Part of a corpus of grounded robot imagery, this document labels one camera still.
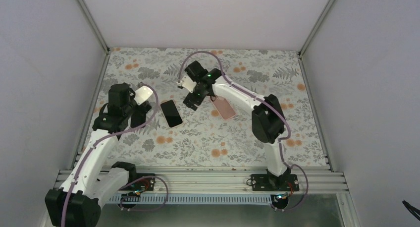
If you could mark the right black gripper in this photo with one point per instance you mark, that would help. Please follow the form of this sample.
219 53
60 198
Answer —
190 104

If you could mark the pink phone case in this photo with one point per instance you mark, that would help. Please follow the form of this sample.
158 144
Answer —
224 108

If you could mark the black smartphone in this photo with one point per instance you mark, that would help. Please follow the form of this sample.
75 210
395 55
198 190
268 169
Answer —
171 113
139 115

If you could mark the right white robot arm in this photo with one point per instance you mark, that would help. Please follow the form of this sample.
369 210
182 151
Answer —
267 117

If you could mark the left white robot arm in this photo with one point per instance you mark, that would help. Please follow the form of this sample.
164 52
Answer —
79 200

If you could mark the black smartphone on table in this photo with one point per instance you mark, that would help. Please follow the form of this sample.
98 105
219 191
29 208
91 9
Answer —
171 113

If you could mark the floral table mat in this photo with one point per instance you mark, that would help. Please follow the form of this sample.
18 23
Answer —
205 139

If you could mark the black object at edge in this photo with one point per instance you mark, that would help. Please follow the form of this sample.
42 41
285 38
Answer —
413 210

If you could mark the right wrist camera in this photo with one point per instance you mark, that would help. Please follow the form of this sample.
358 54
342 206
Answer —
187 83

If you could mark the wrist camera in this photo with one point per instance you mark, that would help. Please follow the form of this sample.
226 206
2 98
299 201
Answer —
142 94
187 83

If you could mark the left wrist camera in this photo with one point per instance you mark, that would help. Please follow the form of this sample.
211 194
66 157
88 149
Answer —
142 94

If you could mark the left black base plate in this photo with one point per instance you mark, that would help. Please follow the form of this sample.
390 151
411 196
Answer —
142 182

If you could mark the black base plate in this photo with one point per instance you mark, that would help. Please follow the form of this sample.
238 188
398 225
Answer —
266 182
142 182

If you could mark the perforated cable duct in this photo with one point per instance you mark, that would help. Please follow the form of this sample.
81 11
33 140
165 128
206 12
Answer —
208 199

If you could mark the left aluminium frame post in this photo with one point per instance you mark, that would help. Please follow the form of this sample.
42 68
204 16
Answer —
93 25

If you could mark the aluminium frame post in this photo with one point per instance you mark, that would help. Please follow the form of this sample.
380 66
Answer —
93 25
316 27

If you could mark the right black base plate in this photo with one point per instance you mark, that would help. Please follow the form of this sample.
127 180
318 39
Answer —
266 182

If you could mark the right aluminium frame post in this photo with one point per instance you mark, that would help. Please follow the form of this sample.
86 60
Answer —
316 27

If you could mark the aluminium front rail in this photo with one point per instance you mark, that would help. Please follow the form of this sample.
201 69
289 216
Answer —
226 180

